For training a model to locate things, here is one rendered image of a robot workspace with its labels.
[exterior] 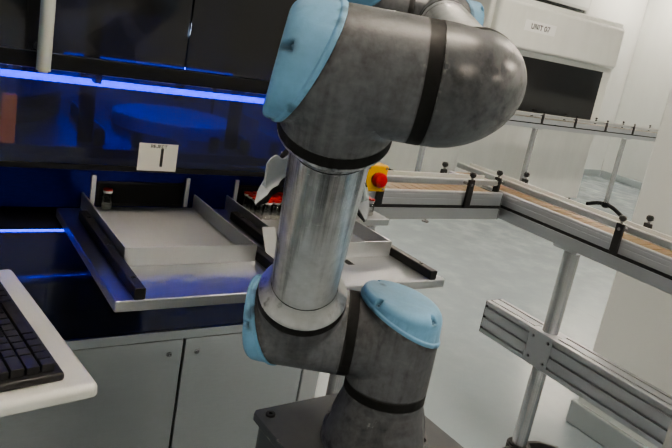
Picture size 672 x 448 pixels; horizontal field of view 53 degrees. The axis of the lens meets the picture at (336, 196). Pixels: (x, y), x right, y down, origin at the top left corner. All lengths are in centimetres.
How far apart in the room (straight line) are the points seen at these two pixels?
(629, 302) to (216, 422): 163
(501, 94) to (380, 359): 42
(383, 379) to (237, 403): 97
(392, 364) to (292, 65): 46
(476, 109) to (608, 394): 164
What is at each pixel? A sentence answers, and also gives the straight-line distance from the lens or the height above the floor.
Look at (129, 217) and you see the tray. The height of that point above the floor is 88.
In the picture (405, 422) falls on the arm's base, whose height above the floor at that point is 86.
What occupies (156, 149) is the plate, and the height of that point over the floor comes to 104.
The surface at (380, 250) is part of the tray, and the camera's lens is 151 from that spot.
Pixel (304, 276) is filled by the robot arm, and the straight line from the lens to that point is 78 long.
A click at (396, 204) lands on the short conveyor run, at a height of 89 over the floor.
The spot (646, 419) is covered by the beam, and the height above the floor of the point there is 48.
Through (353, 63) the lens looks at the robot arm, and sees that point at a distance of 57.
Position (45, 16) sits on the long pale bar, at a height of 128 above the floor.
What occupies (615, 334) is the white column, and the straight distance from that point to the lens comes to 282.
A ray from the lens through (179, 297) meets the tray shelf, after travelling 114.
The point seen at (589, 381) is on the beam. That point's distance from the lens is 220.
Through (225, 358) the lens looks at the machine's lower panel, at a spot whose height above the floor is 51.
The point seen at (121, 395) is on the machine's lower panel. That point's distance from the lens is 170.
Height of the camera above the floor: 134
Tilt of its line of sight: 13 degrees down
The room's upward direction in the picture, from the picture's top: 11 degrees clockwise
